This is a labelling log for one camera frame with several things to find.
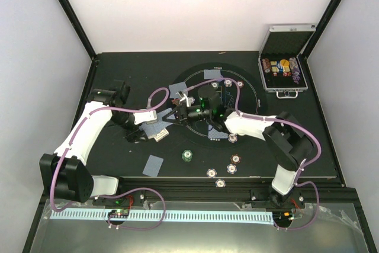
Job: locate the brown chips row in case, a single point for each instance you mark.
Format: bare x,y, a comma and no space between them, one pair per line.
266,65

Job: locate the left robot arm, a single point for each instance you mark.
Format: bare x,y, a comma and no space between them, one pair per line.
64,172

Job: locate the green poker chips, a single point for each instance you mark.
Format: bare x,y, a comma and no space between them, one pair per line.
214,84

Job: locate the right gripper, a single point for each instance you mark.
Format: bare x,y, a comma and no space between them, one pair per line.
182,115

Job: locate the white playing card box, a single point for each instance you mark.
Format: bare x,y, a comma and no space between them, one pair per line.
161,135

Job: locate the blue playing card deck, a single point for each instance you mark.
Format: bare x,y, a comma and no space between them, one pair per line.
153,129

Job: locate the green poker chip stack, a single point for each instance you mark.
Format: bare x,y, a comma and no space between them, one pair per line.
187,155

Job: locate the purple chips row in case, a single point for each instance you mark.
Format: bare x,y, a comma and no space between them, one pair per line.
295,70

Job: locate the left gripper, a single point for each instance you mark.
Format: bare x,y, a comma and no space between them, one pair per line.
132,135

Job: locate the yellow button in case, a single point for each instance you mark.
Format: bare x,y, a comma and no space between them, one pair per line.
284,63

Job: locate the aluminium poker case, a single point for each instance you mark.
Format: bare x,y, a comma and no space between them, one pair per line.
279,59

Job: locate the brown poker chip stack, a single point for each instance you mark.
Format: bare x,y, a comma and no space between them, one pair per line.
235,159

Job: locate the blue chip on rail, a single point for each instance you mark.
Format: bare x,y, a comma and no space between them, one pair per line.
220,183

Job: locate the stray card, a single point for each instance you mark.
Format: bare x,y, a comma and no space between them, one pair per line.
152,166

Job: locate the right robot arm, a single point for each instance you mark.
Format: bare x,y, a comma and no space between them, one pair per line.
286,140

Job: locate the blue chip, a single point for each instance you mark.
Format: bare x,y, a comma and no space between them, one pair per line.
211,173
220,183
231,169

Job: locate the cards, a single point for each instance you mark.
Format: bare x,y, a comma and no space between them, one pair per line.
214,134

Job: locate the white slotted cable duct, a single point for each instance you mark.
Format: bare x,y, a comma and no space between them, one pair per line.
264,218

